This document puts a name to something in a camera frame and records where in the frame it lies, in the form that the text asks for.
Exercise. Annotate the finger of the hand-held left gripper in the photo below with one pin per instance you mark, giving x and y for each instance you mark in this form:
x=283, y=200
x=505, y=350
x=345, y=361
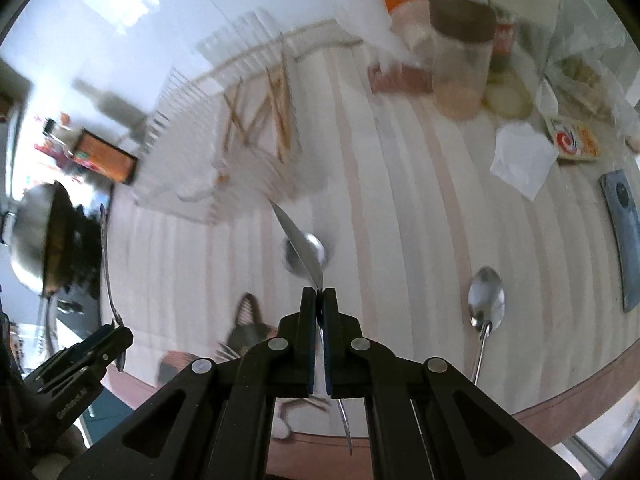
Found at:
x=107, y=345

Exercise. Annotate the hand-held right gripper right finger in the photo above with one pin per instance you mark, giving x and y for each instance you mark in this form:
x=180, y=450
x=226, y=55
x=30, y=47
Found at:
x=331, y=340

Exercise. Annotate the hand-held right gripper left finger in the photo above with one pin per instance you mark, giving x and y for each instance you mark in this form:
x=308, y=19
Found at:
x=311, y=340

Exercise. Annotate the large steel spoon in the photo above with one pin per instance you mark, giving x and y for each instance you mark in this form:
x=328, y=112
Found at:
x=319, y=255

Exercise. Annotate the wooden chopstick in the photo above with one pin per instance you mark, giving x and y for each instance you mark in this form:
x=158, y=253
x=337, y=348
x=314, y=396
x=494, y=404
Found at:
x=246, y=134
x=277, y=115
x=234, y=112
x=287, y=95
x=262, y=110

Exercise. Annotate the clear plastic container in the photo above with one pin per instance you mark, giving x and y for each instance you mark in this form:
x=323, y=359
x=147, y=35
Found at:
x=170, y=95

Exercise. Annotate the teal kitchen cabinet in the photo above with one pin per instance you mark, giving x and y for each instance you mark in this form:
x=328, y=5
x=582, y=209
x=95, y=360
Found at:
x=102, y=400

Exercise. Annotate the black glass cooktop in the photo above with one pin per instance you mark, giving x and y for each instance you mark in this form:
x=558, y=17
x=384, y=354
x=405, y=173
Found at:
x=75, y=306

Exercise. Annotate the steel wok with lid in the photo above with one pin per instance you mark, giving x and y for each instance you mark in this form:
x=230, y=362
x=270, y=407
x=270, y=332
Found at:
x=35, y=230

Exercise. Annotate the striped cat print mat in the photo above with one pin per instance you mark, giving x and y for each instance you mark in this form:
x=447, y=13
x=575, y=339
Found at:
x=400, y=210

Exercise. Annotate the white crumpled tissue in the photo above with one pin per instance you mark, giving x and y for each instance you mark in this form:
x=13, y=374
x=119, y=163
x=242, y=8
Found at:
x=522, y=160

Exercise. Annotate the red-brown flat packet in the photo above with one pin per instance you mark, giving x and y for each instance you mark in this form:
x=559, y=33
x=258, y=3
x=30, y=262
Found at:
x=400, y=80

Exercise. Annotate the black range hood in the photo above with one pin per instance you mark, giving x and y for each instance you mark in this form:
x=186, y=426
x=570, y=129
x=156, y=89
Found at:
x=10, y=85

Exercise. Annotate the window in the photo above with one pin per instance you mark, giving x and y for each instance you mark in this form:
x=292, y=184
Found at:
x=600, y=440

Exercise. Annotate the brown lid clear jar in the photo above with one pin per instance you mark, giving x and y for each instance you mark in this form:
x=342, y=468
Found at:
x=460, y=70

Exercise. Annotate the pale round lid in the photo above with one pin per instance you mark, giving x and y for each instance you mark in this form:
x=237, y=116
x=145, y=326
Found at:
x=507, y=97

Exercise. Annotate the blue smartphone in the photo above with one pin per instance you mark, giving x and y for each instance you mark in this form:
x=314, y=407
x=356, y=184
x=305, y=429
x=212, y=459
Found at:
x=625, y=240

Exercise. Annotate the small orange box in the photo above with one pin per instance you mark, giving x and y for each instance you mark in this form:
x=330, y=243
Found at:
x=575, y=140

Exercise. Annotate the white plastic bag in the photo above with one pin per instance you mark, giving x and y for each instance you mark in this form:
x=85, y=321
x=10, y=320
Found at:
x=360, y=10

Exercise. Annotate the clear crumpled plastic bag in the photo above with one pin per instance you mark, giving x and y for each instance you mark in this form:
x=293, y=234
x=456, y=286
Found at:
x=580, y=70

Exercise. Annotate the colourful cartoon wall sticker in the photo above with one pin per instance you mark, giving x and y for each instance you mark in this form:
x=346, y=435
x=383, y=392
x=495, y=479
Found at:
x=40, y=149

